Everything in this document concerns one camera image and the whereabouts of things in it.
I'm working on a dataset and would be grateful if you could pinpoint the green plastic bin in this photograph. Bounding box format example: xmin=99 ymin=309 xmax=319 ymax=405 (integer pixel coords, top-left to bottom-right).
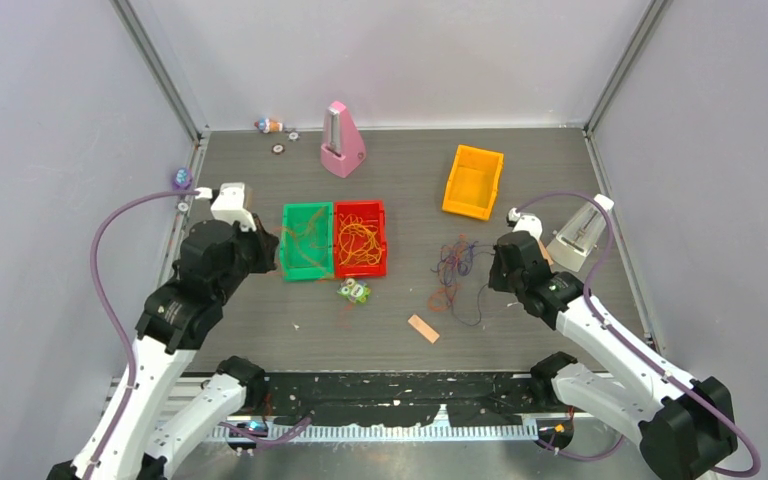
xmin=279 ymin=202 xmax=335 ymax=282

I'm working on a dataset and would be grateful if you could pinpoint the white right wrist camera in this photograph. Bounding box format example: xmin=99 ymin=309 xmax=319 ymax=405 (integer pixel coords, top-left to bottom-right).
xmin=506 ymin=208 xmax=543 ymax=242

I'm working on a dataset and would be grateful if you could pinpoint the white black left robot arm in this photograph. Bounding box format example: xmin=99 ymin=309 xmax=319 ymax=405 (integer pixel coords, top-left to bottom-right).
xmin=48 ymin=218 xmax=279 ymax=479

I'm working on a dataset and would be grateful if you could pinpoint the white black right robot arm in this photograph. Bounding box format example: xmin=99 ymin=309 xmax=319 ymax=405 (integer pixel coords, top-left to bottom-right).
xmin=489 ymin=231 xmax=738 ymax=479

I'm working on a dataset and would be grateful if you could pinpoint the small clown figurine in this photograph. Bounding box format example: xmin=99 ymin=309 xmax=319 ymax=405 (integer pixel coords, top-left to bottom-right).
xmin=253 ymin=118 xmax=285 ymax=134

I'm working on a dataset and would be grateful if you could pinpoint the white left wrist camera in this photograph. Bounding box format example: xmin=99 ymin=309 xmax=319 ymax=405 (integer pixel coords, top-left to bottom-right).
xmin=195 ymin=182 xmax=257 ymax=232

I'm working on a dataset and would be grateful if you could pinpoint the purple right arm hose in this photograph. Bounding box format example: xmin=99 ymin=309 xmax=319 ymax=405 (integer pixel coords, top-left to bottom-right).
xmin=515 ymin=192 xmax=762 ymax=478

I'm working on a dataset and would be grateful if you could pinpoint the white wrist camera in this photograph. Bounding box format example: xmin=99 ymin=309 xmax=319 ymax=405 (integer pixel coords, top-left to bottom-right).
xmin=195 ymin=182 xmax=257 ymax=232
xmin=506 ymin=208 xmax=543 ymax=242

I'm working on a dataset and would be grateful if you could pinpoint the wooden block near metronome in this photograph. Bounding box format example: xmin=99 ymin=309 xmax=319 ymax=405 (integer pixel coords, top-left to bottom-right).
xmin=537 ymin=240 xmax=554 ymax=266

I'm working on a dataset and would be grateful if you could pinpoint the yellow cable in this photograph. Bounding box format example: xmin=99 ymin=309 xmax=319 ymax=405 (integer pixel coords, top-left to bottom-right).
xmin=337 ymin=211 xmax=385 ymax=268

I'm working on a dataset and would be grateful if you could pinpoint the pink metronome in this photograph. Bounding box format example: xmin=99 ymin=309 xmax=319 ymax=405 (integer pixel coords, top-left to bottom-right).
xmin=320 ymin=101 xmax=367 ymax=179

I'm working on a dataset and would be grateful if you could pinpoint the white metronome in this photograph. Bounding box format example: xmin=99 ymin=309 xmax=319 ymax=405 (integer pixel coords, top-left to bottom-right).
xmin=546 ymin=194 xmax=615 ymax=272

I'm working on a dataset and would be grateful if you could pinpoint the wooden block near front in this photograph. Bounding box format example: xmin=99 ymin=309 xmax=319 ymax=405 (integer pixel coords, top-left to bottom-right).
xmin=408 ymin=314 xmax=440 ymax=344

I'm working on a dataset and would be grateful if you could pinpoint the red plastic bin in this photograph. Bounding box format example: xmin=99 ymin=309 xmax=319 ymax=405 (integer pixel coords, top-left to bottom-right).
xmin=333 ymin=200 xmax=388 ymax=278

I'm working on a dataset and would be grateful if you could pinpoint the purple cable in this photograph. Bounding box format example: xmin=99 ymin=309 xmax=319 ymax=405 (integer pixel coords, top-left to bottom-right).
xmin=430 ymin=235 xmax=495 ymax=329

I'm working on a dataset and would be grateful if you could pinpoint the brown orange cable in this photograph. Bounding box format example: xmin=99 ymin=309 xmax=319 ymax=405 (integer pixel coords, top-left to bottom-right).
xmin=271 ymin=205 xmax=336 ymax=283

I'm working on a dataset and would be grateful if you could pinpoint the orange plastic bin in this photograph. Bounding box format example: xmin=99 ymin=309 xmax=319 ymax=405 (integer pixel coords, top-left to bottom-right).
xmin=442 ymin=144 xmax=504 ymax=221

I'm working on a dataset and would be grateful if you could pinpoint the purple round toy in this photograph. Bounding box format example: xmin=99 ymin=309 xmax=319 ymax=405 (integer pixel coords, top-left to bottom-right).
xmin=172 ymin=167 xmax=193 ymax=191

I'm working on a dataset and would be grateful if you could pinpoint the green owl toy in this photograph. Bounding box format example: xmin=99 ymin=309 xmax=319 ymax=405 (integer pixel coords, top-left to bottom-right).
xmin=337 ymin=277 xmax=371 ymax=304

